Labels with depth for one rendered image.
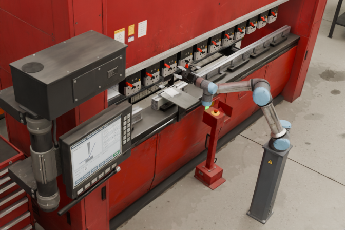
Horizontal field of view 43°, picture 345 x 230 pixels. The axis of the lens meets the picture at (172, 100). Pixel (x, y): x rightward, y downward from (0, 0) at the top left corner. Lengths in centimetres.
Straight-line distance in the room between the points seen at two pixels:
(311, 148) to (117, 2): 293
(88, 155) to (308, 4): 349
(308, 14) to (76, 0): 333
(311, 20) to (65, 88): 364
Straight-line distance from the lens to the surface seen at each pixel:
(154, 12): 303
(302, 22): 516
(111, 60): 207
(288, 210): 415
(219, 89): 323
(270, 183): 366
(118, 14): 278
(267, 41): 476
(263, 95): 304
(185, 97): 348
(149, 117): 344
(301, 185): 443
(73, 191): 225
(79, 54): 204
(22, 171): 253
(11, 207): 317
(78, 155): 214
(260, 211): 390
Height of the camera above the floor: 289
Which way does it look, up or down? 33 degrees down
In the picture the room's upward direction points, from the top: 5 degrees clockwise
